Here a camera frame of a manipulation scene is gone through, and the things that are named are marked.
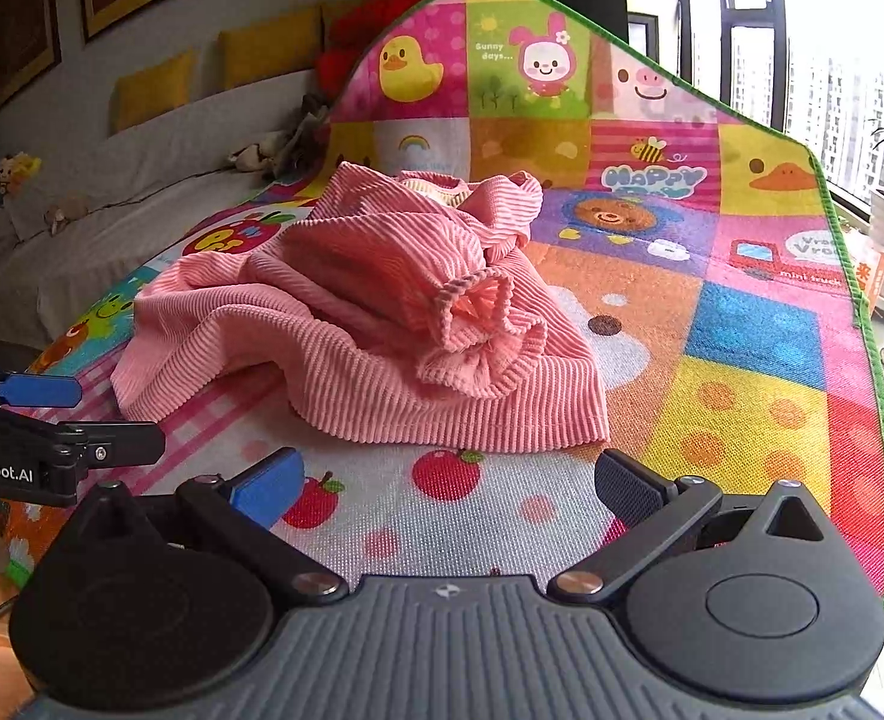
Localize pink corduroy garment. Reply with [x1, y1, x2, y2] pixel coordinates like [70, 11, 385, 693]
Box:
[112, 163, 609, 454]

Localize white covered sofa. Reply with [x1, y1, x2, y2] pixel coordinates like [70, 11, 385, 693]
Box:
[0, 71, 315, 349]

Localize colourful cartoon play mat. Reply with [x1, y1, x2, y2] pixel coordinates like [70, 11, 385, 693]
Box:
[34, 0, 884, 590]

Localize small plush toy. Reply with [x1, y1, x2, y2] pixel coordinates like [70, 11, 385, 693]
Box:
[0, 151, 42, 200]

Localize yellow cushion left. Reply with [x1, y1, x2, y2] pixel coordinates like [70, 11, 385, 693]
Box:
[112, 50, 197, 133]

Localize yellow cushion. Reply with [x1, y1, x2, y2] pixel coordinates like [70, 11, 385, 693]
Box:
[112, 50, 197, 133]
[218, 7, 323, 89]

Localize orange printed box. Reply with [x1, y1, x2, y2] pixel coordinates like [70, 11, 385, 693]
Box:
[844, 229, 884, 312]

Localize grey cloth on sofa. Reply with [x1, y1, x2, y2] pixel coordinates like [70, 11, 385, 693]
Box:
[229, 93, 328, 179]

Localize yellow cushion middle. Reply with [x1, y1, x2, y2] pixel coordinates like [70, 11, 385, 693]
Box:
[218, 7, 323, 89]

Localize red plush cushion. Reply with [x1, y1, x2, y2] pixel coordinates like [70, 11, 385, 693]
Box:
[315, 0, 421, 101]

